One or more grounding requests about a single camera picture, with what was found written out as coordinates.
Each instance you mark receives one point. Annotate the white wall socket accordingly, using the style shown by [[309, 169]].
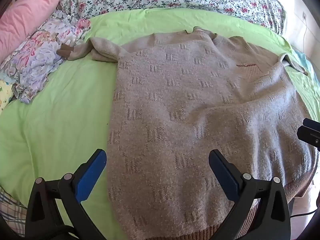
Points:
[[304, 15]]

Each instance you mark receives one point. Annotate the plaid cloth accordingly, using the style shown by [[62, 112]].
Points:
[[11, 212]]

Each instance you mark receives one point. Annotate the yellow printed cloth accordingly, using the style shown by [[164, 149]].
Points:
[[4, 93]]

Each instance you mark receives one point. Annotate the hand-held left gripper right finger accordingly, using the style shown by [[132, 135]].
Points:
[[225, 175]]

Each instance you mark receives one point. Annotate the green bed sheet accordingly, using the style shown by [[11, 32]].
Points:
[[62, 120]]

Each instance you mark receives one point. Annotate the light blue cloth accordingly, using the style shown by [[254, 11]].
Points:
[[303, 58]]

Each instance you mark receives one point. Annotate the beige knitted sweater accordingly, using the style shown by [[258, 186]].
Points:
[[190, 105]]

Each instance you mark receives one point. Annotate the pink pillow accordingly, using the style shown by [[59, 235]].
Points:
[[23, 12]]

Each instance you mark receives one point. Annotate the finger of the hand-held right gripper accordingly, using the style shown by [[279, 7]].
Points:
[[310, 133]]

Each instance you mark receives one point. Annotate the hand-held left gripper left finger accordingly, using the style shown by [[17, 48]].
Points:
[[90, 175]]

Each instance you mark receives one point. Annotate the pastel floral cloth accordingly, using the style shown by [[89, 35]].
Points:
[[42, 57]]

